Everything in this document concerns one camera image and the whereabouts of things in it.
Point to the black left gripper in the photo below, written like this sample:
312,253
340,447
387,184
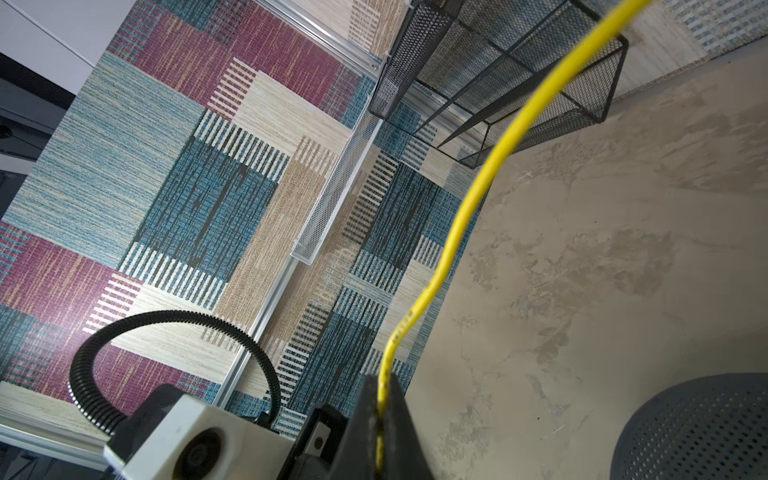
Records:
315,448

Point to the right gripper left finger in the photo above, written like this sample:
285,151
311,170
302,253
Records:
356,455

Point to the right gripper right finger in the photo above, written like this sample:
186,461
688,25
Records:
403,457

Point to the dark grey cable spool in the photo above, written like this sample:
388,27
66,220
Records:
713,427

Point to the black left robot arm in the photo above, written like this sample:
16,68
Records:
108,384

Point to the black mesh shelf rack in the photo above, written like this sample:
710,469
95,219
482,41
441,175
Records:
460,71

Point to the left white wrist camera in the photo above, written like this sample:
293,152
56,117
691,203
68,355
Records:
173,435

